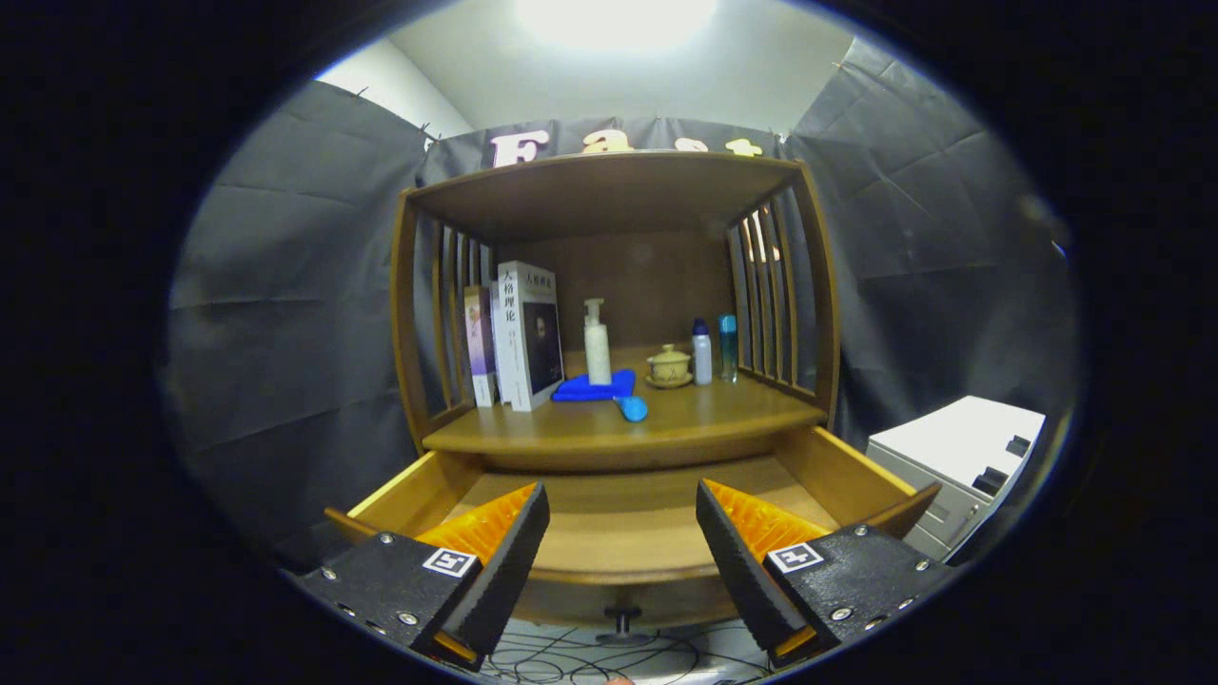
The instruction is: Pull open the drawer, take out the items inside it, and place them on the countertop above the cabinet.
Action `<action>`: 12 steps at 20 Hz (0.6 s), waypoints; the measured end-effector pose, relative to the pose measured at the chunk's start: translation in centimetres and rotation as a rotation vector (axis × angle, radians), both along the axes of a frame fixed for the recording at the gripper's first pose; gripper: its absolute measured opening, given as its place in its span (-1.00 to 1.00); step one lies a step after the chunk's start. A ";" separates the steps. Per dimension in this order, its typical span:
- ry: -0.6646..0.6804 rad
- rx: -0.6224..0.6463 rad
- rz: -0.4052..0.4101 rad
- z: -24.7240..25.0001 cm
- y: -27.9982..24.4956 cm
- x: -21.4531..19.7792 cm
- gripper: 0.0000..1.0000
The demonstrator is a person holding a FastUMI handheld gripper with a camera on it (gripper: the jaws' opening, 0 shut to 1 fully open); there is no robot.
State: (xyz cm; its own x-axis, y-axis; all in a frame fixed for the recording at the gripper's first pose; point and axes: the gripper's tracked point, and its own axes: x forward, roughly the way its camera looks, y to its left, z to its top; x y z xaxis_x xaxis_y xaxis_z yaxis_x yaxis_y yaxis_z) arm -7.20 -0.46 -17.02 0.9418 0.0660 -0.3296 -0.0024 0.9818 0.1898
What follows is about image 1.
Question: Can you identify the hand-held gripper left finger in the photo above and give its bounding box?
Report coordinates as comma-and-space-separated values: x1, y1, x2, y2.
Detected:
290, 480, 553, 673

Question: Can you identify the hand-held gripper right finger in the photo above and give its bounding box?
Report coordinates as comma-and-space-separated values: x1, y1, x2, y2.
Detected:
694, 478, 959, 672

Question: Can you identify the wooden drawer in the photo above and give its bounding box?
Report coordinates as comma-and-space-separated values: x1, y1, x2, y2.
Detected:
324, 425, 943, 648

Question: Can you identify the wooden countertop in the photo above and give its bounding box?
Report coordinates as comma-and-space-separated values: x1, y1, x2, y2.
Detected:
422, 347, 827, 472

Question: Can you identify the white drawer unit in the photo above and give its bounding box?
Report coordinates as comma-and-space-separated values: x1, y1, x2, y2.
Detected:
866, 395, 1048, 562

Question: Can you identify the wooden cabinet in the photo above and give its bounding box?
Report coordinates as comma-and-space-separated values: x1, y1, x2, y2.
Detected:
324, 150, 943, 634

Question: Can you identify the blue folded cloth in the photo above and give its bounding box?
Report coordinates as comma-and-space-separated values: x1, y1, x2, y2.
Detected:
551, 368, 637, 403

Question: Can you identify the beige lidded teacup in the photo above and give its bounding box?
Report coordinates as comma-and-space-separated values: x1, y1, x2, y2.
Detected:
645, 343, 694, 390

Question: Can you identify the purple book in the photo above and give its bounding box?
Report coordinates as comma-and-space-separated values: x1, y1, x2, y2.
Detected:
463, 285, 499, 409

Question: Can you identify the thin white book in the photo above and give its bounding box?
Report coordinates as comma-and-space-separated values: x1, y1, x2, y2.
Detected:
487, 281, 515, 406

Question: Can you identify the white pump bottle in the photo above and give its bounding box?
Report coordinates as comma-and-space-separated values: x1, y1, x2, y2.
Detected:
583, 298, 613, 386

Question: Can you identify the white portrait book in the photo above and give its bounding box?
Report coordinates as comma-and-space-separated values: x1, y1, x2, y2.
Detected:
497, 261, 566, 413

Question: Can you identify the ceiling light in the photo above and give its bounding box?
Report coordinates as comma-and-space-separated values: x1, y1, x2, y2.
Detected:
514, 0, 719, 53

